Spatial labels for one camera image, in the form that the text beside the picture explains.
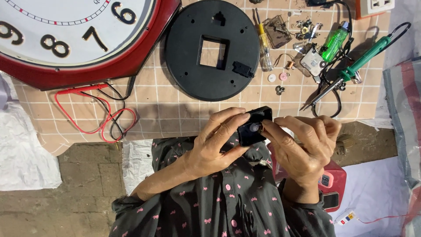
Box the red wall clock white face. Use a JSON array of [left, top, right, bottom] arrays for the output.
[[0, 0, 182, 92]]

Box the black clock movement box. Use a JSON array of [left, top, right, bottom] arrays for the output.
[[236, 106, 273, 147]]

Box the yellow handled screwdriver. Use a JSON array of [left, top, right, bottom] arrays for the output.
[[255, 8, 275, 72]]

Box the black power cable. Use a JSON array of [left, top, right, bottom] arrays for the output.
[[305, 0, 412, 119]]

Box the green handled soldering iron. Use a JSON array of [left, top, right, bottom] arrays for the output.
[[299, 34, 393, 112]]

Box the black test lead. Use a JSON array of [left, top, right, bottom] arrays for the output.
[[78, 75, 137, 142]]

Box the white and orange power strip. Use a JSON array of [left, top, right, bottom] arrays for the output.
[[355, 0, 395, 20]]

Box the white clock circuit module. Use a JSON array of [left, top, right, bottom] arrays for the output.
[[300, 48, 328, 78]]

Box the copper wire coil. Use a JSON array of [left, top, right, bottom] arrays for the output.
[[274, 53, 297, 71]]

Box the white plastic sheet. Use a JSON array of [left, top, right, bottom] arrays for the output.
[[0, 72, 63, 192]]

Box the heap of small metal parts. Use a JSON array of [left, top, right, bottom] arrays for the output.
[[291, 18, 325, 55]]

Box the striped woven bag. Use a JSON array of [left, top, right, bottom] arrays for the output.
[[382, 57, 421, 237]]

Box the dark shirt with pink bows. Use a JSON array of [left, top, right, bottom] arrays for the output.
[[109, 133, 337, 237]]

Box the person's right hand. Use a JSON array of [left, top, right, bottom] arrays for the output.
[[261, 115, 342, 188]]

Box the small white device red wire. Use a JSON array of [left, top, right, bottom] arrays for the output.
[[335, 210, 416, 226]]

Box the pale cloth sheet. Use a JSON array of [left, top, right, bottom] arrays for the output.
[[328, 156, 412, 237]]

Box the beige checked cloth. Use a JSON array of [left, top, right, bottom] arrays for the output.
[[11, 0, 392, 157]]

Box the dark clear plastic cover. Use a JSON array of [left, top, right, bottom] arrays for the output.
[[263, 14, 293, 49]]

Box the red plastic case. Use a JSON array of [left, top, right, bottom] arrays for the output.
[[267, 142, 348, 213]]

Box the black round clock back cover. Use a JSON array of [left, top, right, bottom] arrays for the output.
[[164, 0, 260, 102]]

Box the red test lead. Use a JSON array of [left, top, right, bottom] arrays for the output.
[[54, 83, 137, 144]]

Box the green lighter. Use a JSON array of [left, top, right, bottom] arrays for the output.
[[319, 21, 350, 63]]

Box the white crumpled plastic bag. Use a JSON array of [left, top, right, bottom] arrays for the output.
[[122, 139, 155, 196]]

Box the person's left hand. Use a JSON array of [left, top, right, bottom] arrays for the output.
[[184, 107, 251, 180]]

